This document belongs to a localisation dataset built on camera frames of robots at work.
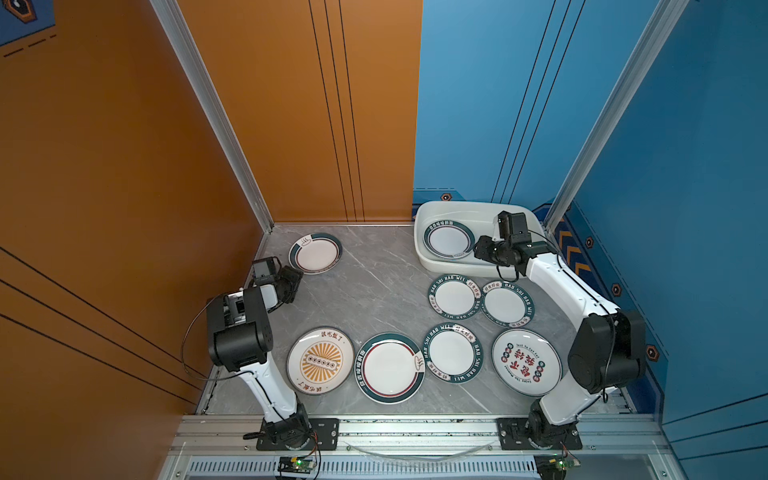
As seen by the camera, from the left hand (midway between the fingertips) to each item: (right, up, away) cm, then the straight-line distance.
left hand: (300, 272), depth 101 cm
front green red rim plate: (+31, -26, -18) cm, 44 cm away
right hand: (+57, +8, -11) cm, 59 cm away
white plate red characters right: (+70, -25, -16) cm, 76 cm away
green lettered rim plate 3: (+50, -23, -12) cm, 57 cm away
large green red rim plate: (+53, +12, +12) cm, 56 cm away
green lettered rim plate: (+53, -8, -3) cm, 53 cm away
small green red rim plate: (+3, +6, +8) cm, 11 cm away
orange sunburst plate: (+11, -24, -16) cm, 31 cm away
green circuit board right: (+70, -44, -31) cm, 89 cm away
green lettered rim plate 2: (+69, -10, -4) cm, 70 cm away
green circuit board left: (+8, -44, -31) cm, 54 cm away
